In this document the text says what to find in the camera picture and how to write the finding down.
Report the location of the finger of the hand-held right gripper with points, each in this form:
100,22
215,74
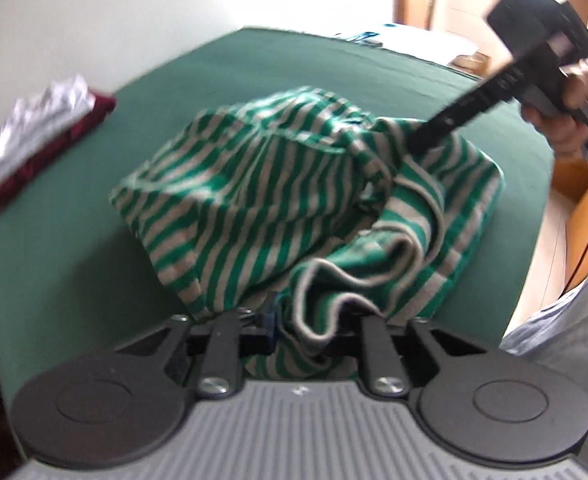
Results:
459,115

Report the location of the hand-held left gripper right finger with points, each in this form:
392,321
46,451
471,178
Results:
376,345

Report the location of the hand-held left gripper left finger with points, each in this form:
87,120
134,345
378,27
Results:
270,330

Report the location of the green white striped shirt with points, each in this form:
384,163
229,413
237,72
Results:
274,185

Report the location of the person's right hand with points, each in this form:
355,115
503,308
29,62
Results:
561,132

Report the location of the white boxes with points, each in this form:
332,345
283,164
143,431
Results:
464,10

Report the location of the blue white clutter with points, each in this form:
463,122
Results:
361,37

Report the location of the person's torso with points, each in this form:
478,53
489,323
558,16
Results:
564,360

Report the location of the green table cloth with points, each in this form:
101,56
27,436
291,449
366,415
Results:
73,260

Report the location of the dark red folded sweater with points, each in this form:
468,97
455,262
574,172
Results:
73,132

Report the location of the white folded shirt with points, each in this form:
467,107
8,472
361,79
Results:
38,120

